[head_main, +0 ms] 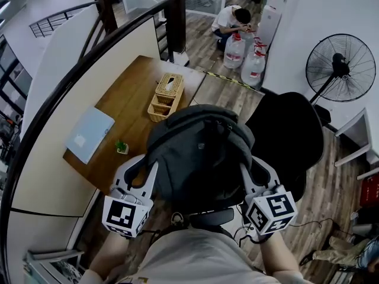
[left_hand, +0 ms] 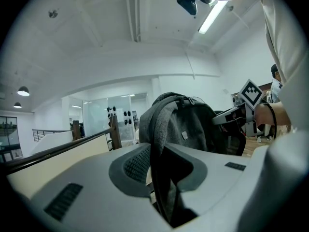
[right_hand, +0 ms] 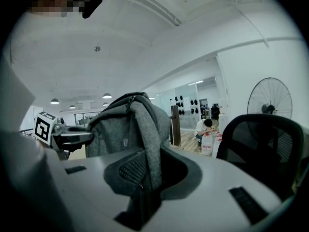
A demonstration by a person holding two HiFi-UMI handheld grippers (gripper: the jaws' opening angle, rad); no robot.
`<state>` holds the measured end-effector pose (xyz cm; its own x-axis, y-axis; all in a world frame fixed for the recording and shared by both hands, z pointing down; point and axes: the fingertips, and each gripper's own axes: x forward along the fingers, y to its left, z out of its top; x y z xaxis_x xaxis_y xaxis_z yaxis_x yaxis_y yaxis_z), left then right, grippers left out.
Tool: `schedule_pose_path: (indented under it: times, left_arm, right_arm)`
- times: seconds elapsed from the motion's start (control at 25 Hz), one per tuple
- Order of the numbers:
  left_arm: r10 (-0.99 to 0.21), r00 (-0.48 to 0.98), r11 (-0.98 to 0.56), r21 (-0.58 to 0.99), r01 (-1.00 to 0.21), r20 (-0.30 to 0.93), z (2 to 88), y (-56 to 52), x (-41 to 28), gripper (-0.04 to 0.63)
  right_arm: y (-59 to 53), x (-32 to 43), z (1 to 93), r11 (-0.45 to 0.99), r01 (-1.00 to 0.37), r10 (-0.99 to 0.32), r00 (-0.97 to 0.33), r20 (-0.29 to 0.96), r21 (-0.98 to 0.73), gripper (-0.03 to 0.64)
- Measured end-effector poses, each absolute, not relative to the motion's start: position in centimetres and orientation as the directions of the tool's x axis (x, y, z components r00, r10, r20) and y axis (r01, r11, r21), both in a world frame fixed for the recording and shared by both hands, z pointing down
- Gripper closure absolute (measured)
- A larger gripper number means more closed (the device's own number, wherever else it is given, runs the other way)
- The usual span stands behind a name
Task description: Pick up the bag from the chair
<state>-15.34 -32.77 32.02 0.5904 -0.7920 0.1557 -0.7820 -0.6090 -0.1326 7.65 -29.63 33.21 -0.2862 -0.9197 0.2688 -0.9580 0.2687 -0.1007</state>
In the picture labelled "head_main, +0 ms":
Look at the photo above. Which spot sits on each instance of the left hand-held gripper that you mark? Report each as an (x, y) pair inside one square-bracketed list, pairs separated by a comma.
[(121, 214)]

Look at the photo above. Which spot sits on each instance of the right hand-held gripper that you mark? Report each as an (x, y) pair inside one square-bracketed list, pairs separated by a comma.
[(272, 214)]

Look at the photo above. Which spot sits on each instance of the black office chair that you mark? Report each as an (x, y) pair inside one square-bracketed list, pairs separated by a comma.
[(287, 135)]

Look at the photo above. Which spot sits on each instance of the dark grey backpack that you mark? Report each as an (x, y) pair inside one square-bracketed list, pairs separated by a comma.
[(201, 152)]

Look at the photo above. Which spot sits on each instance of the person's right forearm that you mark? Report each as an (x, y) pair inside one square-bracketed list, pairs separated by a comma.
[(279, 256)]

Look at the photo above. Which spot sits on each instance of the person's left forearm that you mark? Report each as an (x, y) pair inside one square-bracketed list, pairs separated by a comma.
[(106, 259)]

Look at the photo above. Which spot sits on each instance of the small potted plant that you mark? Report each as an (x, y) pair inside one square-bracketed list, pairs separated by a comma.
[(122, 148)]

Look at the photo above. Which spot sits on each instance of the light blue folder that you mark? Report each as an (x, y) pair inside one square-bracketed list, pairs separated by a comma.
[(89, 135)]

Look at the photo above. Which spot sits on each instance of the wooden desk with metal legs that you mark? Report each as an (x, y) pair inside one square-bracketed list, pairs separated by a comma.
[(133, 99)]

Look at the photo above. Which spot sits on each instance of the wicker desk organizer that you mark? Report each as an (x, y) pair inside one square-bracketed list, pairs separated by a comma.
[(165, 98)]

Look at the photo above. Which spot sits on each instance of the black box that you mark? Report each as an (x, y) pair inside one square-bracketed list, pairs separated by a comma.
[(323, 115)]

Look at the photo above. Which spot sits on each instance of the person's white shirt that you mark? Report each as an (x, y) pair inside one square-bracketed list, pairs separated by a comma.
[(195, 259)]

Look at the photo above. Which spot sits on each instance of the striped floor tape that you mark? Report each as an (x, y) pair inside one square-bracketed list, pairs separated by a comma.
[(231, 81)]

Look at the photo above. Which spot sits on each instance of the red box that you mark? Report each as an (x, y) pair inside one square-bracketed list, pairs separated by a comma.
[(371, 192)]

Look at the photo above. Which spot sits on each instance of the black curved handrail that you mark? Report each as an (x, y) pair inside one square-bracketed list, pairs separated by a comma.
[(44, 108)]

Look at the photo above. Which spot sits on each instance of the patterned seat cushion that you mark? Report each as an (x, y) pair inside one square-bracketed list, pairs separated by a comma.
[(66, 272)]

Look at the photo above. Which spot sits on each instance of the black standing fan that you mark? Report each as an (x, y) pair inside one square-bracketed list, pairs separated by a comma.
[(340, 67)]

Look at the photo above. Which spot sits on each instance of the white air purifier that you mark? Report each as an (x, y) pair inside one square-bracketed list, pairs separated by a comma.
[(271, 25)]

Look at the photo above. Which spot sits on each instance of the black framed window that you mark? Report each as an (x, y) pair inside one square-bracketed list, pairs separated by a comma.
[(13, 78)]

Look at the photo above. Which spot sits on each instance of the black metal railing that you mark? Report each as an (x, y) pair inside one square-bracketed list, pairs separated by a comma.
[(56, 21)]

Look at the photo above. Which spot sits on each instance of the dark wooden post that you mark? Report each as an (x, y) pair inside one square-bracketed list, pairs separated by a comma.
[(106, 7), (177, 19)]

